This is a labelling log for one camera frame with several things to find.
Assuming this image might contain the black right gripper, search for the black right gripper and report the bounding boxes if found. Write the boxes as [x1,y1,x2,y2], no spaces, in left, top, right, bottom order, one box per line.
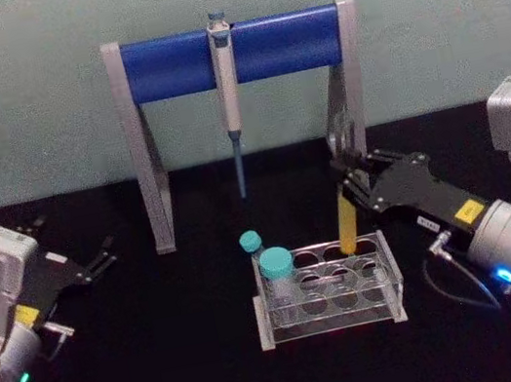
[320,84,492,256]

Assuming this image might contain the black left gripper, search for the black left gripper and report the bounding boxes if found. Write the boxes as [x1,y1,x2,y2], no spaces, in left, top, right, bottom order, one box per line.
[0,203,129,334]

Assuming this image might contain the yellow tube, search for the yellow tube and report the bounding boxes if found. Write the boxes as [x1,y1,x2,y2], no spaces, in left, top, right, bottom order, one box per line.
[331,191,367,258]

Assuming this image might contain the large tube with teal cap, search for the large tube with teal cap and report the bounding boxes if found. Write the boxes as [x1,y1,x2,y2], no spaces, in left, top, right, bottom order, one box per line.
[256,244,306,330]

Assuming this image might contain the small tube with teal cap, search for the small tube with teal cap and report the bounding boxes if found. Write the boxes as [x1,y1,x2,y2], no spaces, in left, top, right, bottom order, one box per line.
[236,229,266,258]

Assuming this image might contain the clear plastic tube rack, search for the clear plastic tube rack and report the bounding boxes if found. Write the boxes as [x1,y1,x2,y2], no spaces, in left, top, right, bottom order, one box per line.
[244,227,413,352]

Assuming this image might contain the grey pipette with blue tip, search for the grey pipette with blue tip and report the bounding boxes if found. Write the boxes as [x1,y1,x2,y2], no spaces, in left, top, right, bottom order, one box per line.
[202,7,261,202]

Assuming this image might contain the grey stand with blue bar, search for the grey stand with blue bar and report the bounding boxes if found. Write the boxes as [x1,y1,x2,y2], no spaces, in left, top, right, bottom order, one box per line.
[98,0,393,260]

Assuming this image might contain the thin dark left gripper cable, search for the thin dark left gripper cable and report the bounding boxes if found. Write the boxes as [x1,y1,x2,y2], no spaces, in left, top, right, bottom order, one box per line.
[34,315,81,364]

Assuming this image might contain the thin dark gripper cable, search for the thin dark gripper cable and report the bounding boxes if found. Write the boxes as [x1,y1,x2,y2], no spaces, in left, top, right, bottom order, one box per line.
[416,222,505,323]
[34,315,81,364]

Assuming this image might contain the thin dark right gripper cable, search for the thin dark right gripper cable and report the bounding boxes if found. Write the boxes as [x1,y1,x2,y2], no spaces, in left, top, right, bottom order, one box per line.
[416,222,505,323]

